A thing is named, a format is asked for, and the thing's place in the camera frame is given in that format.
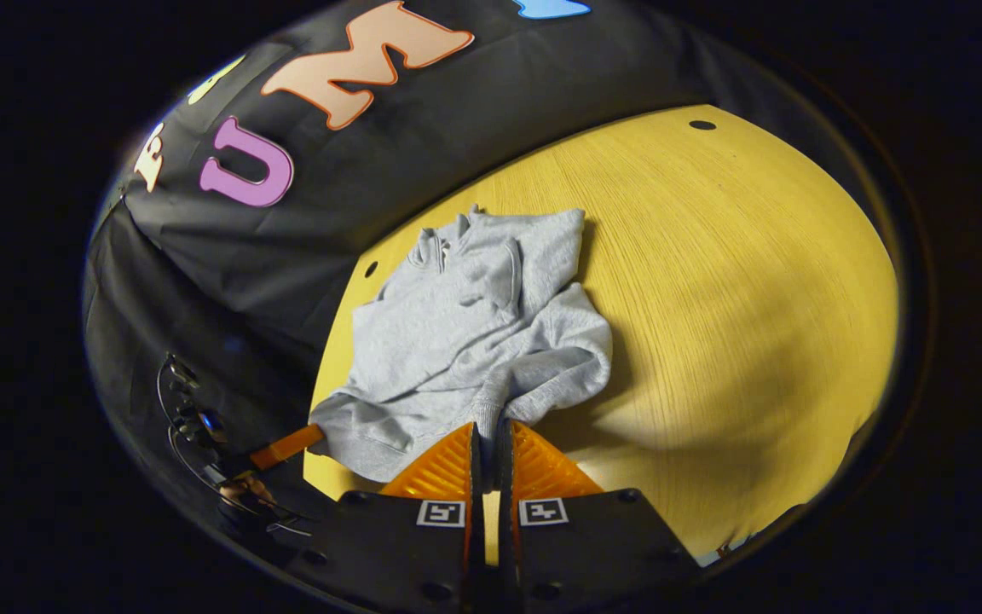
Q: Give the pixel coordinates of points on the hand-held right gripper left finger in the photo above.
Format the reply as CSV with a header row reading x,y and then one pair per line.
x,y
406,546

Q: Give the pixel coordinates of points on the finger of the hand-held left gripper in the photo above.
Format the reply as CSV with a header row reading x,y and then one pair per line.
x,y
286,448

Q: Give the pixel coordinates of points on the grey zip-neck sweatshirt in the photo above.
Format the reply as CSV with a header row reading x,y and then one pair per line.
x,y
465,333

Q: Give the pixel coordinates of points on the black backdrop cloth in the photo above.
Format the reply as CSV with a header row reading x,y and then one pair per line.
x,y
286,256

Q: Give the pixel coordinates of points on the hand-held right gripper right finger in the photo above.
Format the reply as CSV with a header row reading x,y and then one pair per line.
x,y
585,546

